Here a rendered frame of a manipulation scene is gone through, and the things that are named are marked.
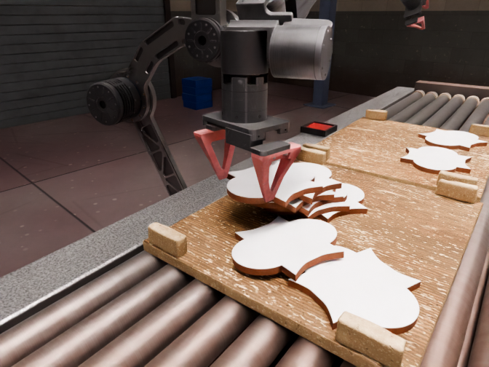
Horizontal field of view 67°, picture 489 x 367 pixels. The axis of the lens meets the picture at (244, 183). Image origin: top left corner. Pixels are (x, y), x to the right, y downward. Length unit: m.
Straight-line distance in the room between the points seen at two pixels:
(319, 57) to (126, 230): 0.37
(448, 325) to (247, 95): 0.33
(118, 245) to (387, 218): 0.40
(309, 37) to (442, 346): 0.34
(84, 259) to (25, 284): 0.07
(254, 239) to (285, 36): 0.25
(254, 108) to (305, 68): 0.08
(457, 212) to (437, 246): 0.12
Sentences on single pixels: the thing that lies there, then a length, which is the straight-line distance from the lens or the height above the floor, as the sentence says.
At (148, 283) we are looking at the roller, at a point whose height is 0.92.
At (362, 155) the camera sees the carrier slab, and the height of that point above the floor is 0.94.
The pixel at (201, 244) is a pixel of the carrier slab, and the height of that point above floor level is 0.94.
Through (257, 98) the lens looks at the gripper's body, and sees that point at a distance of 0.45.
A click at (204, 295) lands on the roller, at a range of 0.46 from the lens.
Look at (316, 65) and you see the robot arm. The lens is 0.42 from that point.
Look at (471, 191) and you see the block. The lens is 0.70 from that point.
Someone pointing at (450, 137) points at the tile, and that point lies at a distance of 1.02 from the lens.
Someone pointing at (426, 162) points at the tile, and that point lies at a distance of 0.83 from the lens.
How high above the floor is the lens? 1.21
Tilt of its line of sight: 24 degrees down
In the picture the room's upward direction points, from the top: straight up
